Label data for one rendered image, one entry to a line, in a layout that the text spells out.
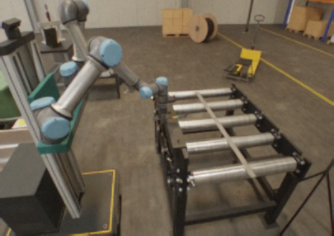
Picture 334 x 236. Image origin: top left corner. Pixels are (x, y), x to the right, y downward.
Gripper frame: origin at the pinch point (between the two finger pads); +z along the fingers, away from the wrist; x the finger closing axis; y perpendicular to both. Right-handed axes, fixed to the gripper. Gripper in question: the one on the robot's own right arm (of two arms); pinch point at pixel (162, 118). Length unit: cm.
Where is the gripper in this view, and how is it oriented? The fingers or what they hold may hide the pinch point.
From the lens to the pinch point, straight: 145.7
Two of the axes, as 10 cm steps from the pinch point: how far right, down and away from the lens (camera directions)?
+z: 0.0, 8.4, 5.5
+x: 1.6, 5.4, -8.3
